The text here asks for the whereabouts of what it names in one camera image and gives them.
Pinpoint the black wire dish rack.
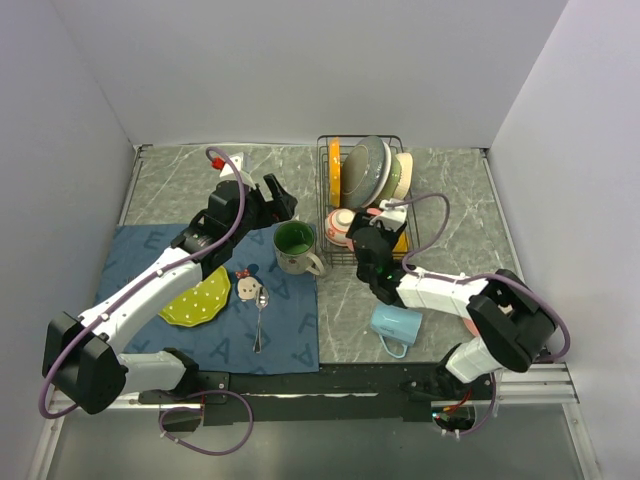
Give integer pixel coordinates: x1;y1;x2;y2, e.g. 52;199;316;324
316;134;414;266

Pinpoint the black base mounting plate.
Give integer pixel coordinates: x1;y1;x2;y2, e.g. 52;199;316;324
138;362;494;426

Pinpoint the cream square cartoon dish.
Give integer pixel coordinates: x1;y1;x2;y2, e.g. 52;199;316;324
392;152;414;200

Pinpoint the orange bowl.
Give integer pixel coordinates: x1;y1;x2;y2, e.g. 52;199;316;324
393;232;410;255

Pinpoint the green square panda dish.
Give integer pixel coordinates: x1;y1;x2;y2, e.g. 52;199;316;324
376;155;402;203

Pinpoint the green polka dot plate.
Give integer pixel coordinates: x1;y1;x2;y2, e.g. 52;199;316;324
159;266;231;328

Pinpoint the aluminium rail frame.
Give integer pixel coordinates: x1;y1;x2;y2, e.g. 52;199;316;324
496;363;579;405

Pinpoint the orange polka dot plate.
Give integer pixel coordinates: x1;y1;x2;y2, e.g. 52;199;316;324
328;137;341;208

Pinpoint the teal rim white plate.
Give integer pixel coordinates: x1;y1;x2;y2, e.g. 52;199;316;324
372;142;394;204

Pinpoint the blue floral plate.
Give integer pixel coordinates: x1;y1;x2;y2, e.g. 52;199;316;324
340;135;385;209

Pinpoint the red white patterned dish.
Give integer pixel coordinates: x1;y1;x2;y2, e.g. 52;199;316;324
324;208;355;247

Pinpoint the green-inside floral mug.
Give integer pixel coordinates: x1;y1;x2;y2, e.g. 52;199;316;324
273;220;326;276

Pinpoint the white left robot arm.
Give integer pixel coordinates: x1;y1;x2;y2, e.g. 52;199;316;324
42;174;297;414

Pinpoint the silver spoon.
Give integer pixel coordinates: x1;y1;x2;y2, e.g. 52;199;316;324
253;286;269;354

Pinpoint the pink plastic cup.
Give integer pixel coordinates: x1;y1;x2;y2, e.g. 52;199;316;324
346;208;385;254

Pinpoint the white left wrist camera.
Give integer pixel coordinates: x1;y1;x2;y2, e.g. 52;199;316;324
210;152;255;188

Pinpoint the pink white round plate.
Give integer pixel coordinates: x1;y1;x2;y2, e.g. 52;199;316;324
463;318;479;337

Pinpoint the blue letter-print cloth mat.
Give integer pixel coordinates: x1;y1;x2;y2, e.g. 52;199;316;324
124;227;319;375

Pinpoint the cartoon mouse spoon rest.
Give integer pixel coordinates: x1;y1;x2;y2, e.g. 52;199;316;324
231;264;263;302

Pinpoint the light blue mug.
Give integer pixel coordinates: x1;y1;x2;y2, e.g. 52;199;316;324
370;303;423;359

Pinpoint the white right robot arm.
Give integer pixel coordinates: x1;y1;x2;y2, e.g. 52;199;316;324
346;213;560;399

